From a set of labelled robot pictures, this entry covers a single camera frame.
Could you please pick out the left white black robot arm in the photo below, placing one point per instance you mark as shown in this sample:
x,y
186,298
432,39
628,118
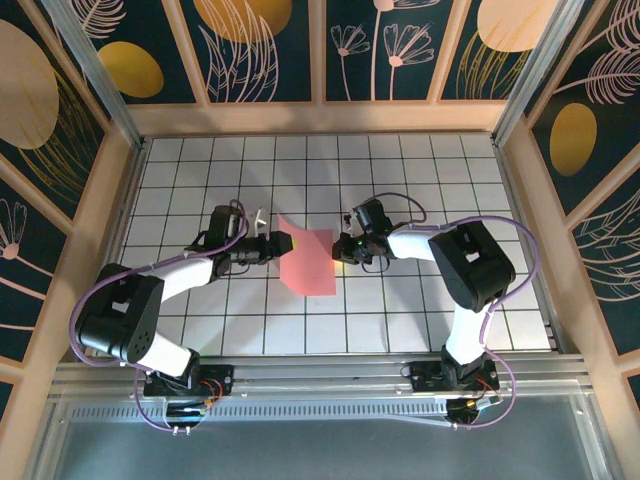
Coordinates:
x,y
185,277

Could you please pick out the aluminium side rail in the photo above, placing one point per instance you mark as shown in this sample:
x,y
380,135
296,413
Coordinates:
x,y
512,175
132,175

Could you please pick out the pink paper sheet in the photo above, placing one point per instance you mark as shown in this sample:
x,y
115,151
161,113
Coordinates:
x,y
310,270

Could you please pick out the white grid work mat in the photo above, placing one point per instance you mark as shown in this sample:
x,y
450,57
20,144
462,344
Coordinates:
x,y
400,165

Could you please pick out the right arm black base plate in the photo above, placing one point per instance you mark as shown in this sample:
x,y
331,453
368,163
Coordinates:
x,y
422,380

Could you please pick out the grey metal panel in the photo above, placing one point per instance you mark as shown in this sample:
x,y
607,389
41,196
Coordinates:
x,y
325,450

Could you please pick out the aluminium corner post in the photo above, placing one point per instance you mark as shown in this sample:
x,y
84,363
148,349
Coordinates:
x,y
534,75
97,75

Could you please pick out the aluminium mounting beam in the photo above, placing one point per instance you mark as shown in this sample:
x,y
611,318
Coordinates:
x,y
325,375

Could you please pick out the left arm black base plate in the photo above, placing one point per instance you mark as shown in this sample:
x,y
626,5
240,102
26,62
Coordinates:
x,y
222,374

